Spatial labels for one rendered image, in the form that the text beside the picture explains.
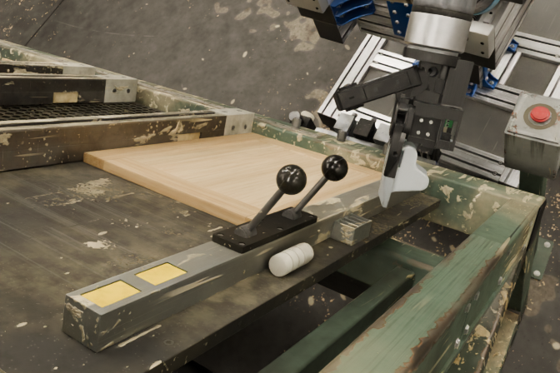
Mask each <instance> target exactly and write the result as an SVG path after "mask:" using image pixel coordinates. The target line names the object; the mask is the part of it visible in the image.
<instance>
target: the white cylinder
mask: <svg viewBox="0 0 560 373"><path fill-rule="evenodd" d="M312 258H313V249H312V247H311V246H310V245H309V244H307V243H299V244H297V245H296V246H292V247H290V248H288V249H287V250H285V251H282V252H279V253H278V254H276V255H274V256H272V257H271V258H270V260H269V263H268V265H269V269H270V271H271V273H272V274H273V275H275V276H285V275H287V274H288V273H289V272H291V271H294V270H296V269H298V268H299V267H300V266H303V265H305V264H307V263H309V262H310V261H311V260H312Z"/></svg>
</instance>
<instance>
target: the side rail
mask: <svg viewBox="0 0 560 373"><path fill-rule="evenodd" d="M537 213H538V206H534V205H531V204H528V203H526V202H522V201H518V200H514V199H509V200H508V201H507V202H506V203H505V204H504V205H503V206H502V207H500V208H499V209H498V210H497V211H496V212H495V213H494V214H493V215H492V216H490V217H489V218H488V219H487V220H486V221H485V222H484V223H483V224H482V225H481V226H480V227H479V228H478V229H477V230H476V231H475V232H473V233H472V234H471V235H470V236H469V237H468V238H467V239H466V240H465V241H463V242H462V243H461V244H460V245H459V246H458V247H457V248H456V249H454V250H453V251H452V252H451V253H450V254H449V255H448V256H446V257H445V258H444V259H443V260H442V261H441V262H440V263H439V264H438V265H436V266H435V267H434V268H433V269H432V270H431V271H430V272H429V273H428V274H427V275H425V277H424V278H423V279H421V280H420V281H419V282H418V283H417V284H416V285H415V286H414V287H413V288H412V289H411V290H409V291H408V292H407V293H406V294H405V295H404V296H403V297H402V298H400V299H399V300H398V301H397V302H396V303H395V304H394V305H393V306H391V307H390V308H389V309H388V310H387V311H386V312H385V313H384V314H383V315H381V316H380V317H379V318H378V319H377V320H376V321H375V322H374V323H372V324H371V325H370V326H369V327H368V328H367V329H366V330H365V331H364V332H363V333H362V334H361V335H360V336H359V337H358V338H357V339H356V340H354V341H353V342H352V343H351V344H350V345H349V346H348V347H346V348H345V349H344V350H343V351H342V352H341V353H340V354H339V355H338V356H336V357H335V358H334V359H333V360H332V361H331V362H330V363H329V364H327V365H326V366H325V367H324V368H323V369H322V370H321V371H320V372H318V373H447V372H448V370H449V368H450V367H451V365H452V363H453V362H454V361H455V359H456V358H457V356H458V354H459V353H460V351H461V350H462V348H463V347H464V346H465V344H466V342H467V341H468V339H469V337H470V336H471V334H472V333H473V332H474V330H475V329H476V327H477V326H478V323H479V322H480V320H481V319H482V318H483V316H484V315H485V313H486V312H487V310H488V308H489V307H490V305H491V304H492V303H493V301H494V299H495V298H496V296H497V295H498V293H499V292H500V290H501V289H502V288H503V286H504V284H505V282H506V281H507V279H508V278H509V277H510V275H511V274H512V272H513V270H514V269H515V267H516V266H517V264H518V263H519V261H520V260H521V258H522V257H523V255H524V253H525V251H526V249H527V248H526V247H525V246H526V244H525V241H526V238H527V235H528V230H529V227H530V226H531V225H532V223H533V221H532V219H533V218H534V217H535V216H536V215H537Z"/></svg>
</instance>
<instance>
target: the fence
mask: <svg viewBox="0 0 560 373"><path fill-rule="evenodd" d="M380 181H381V179H380V180H378V181H375V182H371V183H369V184H367V185H364V186H360V187H358V188H355V189H353V190H351V191H346V192H344V193H342V194H339V195H336V196H333V197H330V198H328V199H326V200H323V201H319V202H317V203H314V204H312V205H309V206H305V207H304V208H303V209H302V211H305V212H308V213H310V214H313V215H315V216H317V222H316V223H313V224H312V225H310V226H306V227H304V228H302V229H300V230H298V231H295V232H293V233H290V234H288V235H286V236H283V237H280V238H278V239H277V240H274V241H271V242H269V243H267V244H265V245H262V246H260V247H257V248H255V249H253V250H251V251H248V252H245V253H243V254H240V253H238V252H235V251H233V250H231V249H228V248H226V247H225V246H221V245H219V244H217V243H216V242H213V241H210V242H207V243H204V244H202V245H200V246H195V247H194V248H191V249H188V250H186V251H182V252H179V253H178V254H175V255H172V256H169V257H166V258H163V259H161V260H159V261H155V262H152V263H150V264H147V265H145V266H141V267H139V268H136V269H134V270H131V271H127V272H125V273H123V274H120V275H117V276H114V277H111V278H108V279H106V280H104V281H100V282H98V283H95V284H92V285H90V286H86V287H83V288H82V289H79V290H76V291H73V292H70V293H67V294H66V295H65V304H64V312H63V321H62V331H63V332H65V333H66V334H68V335H70V336H71V337H72V338H74V339H75V340H77V341H79V342H81V343H82V344H84V345H85V346H86V347H88V348H89V349H91V350H93V351H95V352H99V351H102V350H104V349H106V348H108V347H109V346H112V345H114V344H116V343H118V342H119V341H122V340H124V339H126V338H128V337H129V336H132V335H134V334H136V333H138V332H139V331H142V330H144V329H146V328H148V327H149V326H152V325H154V324H156V323H158V322H159V321H162V320H164V319H166V318H168V317H169V316H172V315H174V314H176V313H178V312H179V311H182V310H184V309H186V308H188V307H190V306H193V305H195V304H197V303H198V302H200V301H203V300H205V299H207V298H208V297H210V296H213V295H215V294H217V293H218V292H220V291H223V290H225V289H227V288H228V287H230V286H233V285H235V284H237V283H238V282H240V281H243V280H245V279H247V278H249V277H250V276H253V275H255V274H257V273H259V272H260V271H263V270H265V269H267V268H269V265H268V263H269V260H270V258H271V257H272V256H274V255H276V254H278V253H279V252H282V251H285V250H287V249H288V248H290V247H292V246H296V245H297V244H299V243H307V244H309V245H310V246H314V245H316V244H318V243H319V242H321V241H324V240H326V239H328V238H329V237H330V236H331V233H332V229H333V223H334V221H336V220H338V219H340V218H342V217H344V216H347V215H349V214H351V213H353V214H354V215H357V216H361V217H363V218H366V219H368V218H369V217H371V216H375V215H377V214H378V213H380V212H382V211H385V210H387V209H388V208H390V207H392V206H395V205H397V204H398V203H400V202H402V201H405V200H407V199H408V198H410V197H412V196H415V195H417V194H418V193H420V192H421V191H394V192H391V196H390V198H389V202H388V204H387V208H386V207H382V204H381V201H380V198H379V195H378V189H379V186H380ZM166 263H168V264H170V265H172V266H175V267H176V268H178V269H180V270H182V271H185V272H186V273H184V274H182V275H180V276H177V277H174V278H173V279H170V280H168V281H165V282H163V283H160V284H158V285H156V286H155V285H154V284H152V283H150V282H148V281H145V280H144V279H142V278H140V277H138V276H136V275H137V274H139V273H142V272H144V271H148V270H150V269H153V268H155V267H157V266H161V265H163V264H166ZM118 281H122V282H124V283H125V284H127V285H129V286H131V287H133V288H135V289H137V290H138V291H140V292H138V293H136V294H134V295H132V296H129V297H126V298H124V299H122V300H120V301H116V302H114V303H112V304H110V305H108V306H104V307H103V308H102V307H101V306H98V305H97V304H95V303H93V302H91V301H90V300H88V299H87V298H85V297H83V296H82V295H84V294H87V293H88V292H91V291H95V290H97V289H100V288H102V287H105V286H108V285H111V284H112V283H115V282H118Z"/></svg>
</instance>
